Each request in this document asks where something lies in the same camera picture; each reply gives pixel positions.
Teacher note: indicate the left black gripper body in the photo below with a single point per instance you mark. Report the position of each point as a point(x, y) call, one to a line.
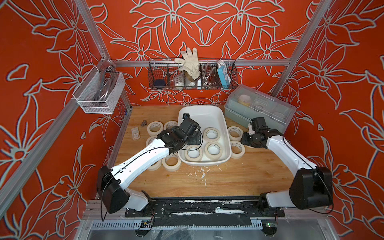
point(193, 140)

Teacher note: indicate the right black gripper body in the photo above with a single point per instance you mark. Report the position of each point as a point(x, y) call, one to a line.
point(250, 139)

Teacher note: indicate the masking tape roll one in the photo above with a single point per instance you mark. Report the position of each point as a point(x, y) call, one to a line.
point(170, 124)

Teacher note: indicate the masking tape roll four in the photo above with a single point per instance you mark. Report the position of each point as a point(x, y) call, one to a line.
point(155, 128)

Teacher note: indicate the masking tape roll eight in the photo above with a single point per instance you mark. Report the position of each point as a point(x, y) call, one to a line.
point(235, 133)

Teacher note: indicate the masking tape roll ten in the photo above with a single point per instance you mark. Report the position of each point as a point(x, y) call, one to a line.
point(172, 162)

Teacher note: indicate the masking tape roll three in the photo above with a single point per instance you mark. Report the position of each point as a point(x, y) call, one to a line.
point(150, 140)

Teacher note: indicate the masking tape roll seven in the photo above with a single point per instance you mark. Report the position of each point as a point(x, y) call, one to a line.
point(238, 150)

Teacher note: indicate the masking tape roll nine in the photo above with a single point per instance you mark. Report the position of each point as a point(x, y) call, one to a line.
point(212, 134)

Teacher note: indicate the white plastic storage tray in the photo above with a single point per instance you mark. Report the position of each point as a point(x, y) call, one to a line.
point(208, 117)

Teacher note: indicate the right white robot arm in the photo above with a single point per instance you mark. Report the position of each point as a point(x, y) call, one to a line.
point(312, 186)

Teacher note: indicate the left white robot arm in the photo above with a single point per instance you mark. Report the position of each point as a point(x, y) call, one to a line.
point(113, 183)

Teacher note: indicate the masking tape roll six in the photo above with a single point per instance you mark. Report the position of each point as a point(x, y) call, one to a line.
point(193, 153)

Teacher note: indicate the grey lidded plastic box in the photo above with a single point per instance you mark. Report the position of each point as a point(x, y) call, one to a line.
point(246, 103)

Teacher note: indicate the masking tape roll twelve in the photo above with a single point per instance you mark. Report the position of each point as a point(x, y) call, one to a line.
point(155, 166)

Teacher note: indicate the small clear plastic box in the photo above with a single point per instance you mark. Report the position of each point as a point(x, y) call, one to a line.
point(135, 133)

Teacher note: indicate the masking tape roll eleven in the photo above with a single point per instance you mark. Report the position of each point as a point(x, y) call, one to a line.
point(213, 150)

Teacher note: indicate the metal pipe tee fitting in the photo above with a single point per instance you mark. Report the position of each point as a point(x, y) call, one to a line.
point(144, 123)

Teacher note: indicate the dark blue round container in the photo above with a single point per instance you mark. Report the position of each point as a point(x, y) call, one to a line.
point(159, 83)

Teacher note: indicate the white power strip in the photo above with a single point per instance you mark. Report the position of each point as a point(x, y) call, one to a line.
point(179, 81)

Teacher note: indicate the blue white device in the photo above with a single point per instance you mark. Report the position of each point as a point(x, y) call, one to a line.
point(223, 74)

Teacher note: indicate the white work glove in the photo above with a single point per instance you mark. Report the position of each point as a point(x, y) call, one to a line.
point(190, 63)

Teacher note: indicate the black wire wall basket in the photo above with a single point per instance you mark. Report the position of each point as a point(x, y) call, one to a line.
point(206, 74)

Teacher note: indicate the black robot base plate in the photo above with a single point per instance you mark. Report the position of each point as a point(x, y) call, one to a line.
point(207, 211)

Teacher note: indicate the white mesh wall basket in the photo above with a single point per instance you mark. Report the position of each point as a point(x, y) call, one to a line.
point(100, 92)

